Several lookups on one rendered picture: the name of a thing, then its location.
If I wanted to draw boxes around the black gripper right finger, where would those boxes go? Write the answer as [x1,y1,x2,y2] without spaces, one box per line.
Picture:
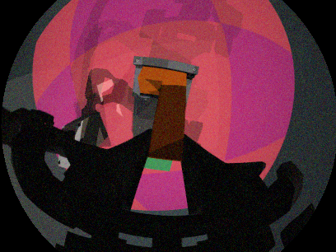
[181,133,266,215]

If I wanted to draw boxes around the orange l-shaped part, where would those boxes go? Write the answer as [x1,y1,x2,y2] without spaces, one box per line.
[138,66,187,162]

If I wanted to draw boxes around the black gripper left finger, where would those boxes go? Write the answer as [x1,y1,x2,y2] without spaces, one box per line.
[62,128,152,211]

